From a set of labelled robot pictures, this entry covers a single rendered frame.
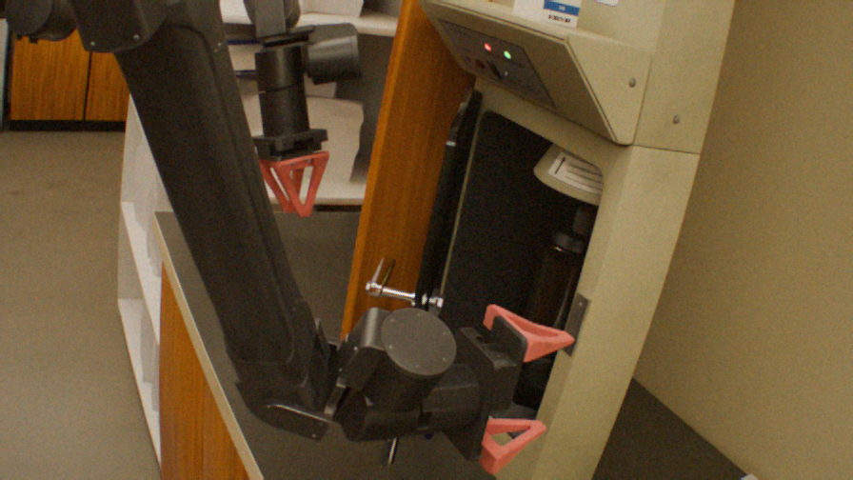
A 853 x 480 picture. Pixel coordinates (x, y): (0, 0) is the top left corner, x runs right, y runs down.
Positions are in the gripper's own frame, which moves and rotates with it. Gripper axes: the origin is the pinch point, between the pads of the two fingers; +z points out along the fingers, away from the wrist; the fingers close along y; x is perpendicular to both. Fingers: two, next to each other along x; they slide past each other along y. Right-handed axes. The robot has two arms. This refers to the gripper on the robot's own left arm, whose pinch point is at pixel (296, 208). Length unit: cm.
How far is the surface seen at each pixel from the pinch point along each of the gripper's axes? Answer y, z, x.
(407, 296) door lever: -17.6, 8.3, -4.1
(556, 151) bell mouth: -16.4, -3.2, -26.8
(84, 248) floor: 287, 52, 9
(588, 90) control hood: -33.3, -11.8, -17.4
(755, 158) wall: -19, 3, -66
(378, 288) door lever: -16.0, 7.0, -1.6
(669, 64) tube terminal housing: -35.3, -13.8, -27.9
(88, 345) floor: 199, 72, 23
